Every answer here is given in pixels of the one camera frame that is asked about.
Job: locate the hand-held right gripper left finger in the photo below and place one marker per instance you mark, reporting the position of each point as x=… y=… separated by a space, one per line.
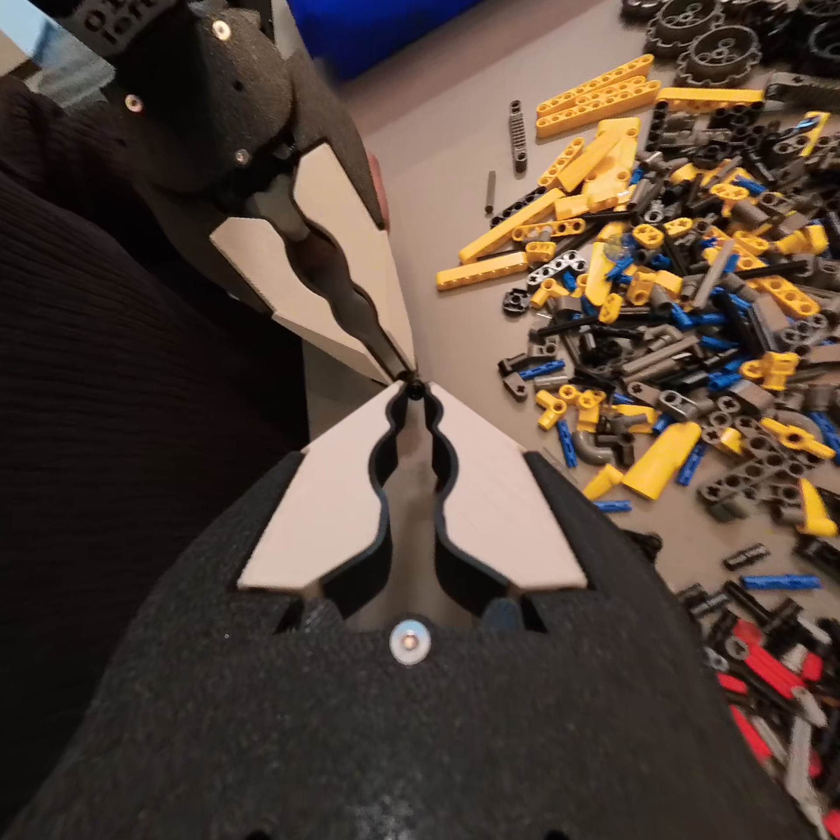
x=315 y=518

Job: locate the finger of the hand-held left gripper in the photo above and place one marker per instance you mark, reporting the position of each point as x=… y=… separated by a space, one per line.
x=354 y=223
x=275 y=269

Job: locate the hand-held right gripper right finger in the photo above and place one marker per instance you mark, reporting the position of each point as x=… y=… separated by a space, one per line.
x=512 y=518

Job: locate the black connector pin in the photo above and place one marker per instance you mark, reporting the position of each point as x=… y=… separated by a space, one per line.
x=415 y=391

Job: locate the pile of black red pins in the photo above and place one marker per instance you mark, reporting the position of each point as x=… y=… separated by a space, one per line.
x=768 y=656

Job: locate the pile of mixed building pieces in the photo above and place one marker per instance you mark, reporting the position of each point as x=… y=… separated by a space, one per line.
x=689 y=262

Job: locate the person's left hand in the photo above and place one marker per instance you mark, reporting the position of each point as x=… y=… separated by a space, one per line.
x=377 y=184

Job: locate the blue connector pin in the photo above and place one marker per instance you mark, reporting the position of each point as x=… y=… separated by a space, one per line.
x=612 y=506
x=781 y=581

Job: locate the dark grey short axle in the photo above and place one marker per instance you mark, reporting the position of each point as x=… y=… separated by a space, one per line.
x=491 y=193

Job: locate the grey toothed rack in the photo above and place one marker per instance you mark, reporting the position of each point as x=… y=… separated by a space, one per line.
x=518 y=138

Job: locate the blue storage bin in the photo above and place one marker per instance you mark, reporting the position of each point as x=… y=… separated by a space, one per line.
x=380 y=33

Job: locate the person's dark knit sweater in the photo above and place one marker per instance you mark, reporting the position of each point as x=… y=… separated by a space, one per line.
x=98 y=426

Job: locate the black short pin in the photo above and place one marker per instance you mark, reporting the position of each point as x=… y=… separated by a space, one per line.
x=747 y=556

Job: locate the group of dark toy wheels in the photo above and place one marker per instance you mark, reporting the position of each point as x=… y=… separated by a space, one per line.
x=722 y=39

